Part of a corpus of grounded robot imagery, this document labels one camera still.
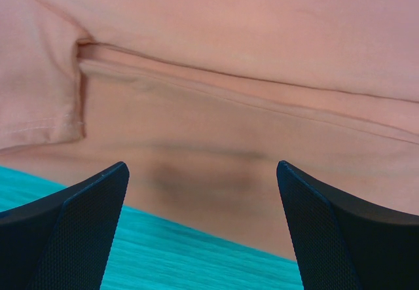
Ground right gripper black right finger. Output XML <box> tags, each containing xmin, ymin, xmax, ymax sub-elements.
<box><xmin>276</xmin><ymin>161</ymin><xmax>418</xmax><ymax>289</ymax></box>

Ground orange t shirt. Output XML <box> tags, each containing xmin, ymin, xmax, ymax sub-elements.
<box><xmin>1</xmin><ymin>0</ymin><xmax>418</xmax><ymax>258</ymax></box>

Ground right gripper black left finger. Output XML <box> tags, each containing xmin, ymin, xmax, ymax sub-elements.
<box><xmin>1</xmin><ymin>162</ymin><xmax>129</xmax><ymax>290</ymax></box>

